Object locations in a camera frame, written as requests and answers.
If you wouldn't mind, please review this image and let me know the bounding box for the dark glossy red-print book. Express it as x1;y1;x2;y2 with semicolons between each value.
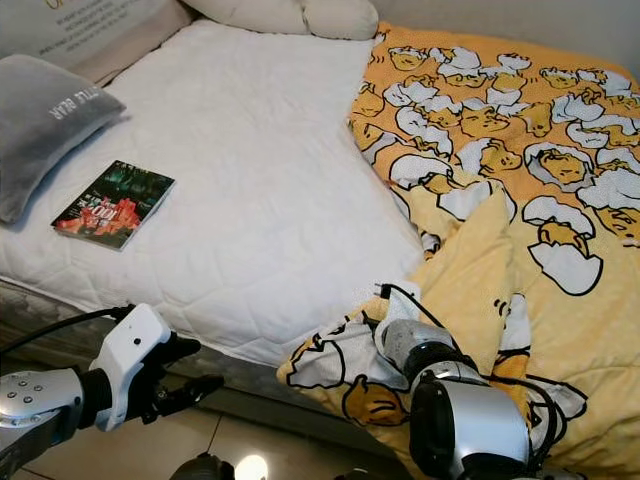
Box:
52;160;176;251

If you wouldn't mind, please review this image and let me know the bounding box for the grey plush bear pillow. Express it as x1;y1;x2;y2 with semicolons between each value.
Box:
0;55;126;226

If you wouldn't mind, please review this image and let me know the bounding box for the yellow cartoon egg blanket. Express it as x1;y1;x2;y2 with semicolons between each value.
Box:
278;22;640;480

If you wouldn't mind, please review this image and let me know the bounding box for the dark robot leg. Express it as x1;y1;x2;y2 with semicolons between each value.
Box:
170;452;236;480

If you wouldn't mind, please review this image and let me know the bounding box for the white quilted mattress pad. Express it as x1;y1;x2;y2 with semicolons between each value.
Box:
0;20;426;366

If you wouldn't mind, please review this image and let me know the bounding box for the grey printed bed bumper cushion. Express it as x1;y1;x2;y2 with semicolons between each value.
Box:
0;0;191;86

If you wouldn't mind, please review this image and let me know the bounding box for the beige twisted bolster pillow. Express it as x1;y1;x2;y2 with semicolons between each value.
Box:
185;0;379;41

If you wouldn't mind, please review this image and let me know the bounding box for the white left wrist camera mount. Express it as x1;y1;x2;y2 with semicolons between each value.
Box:
88;303;173;433

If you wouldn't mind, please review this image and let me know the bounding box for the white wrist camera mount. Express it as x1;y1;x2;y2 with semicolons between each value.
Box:
88;303;173;433
378;290;421;331

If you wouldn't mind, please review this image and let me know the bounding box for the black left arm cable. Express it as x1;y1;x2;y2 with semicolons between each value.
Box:
0;305;136;358

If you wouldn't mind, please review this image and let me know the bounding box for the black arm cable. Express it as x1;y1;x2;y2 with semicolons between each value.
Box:
0;305;136;358
375;283;591;471

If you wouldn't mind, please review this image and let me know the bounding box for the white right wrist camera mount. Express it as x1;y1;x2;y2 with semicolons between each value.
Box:
378;290;421;331

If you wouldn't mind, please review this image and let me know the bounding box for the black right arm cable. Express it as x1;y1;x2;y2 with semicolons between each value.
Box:
375;283;591;471

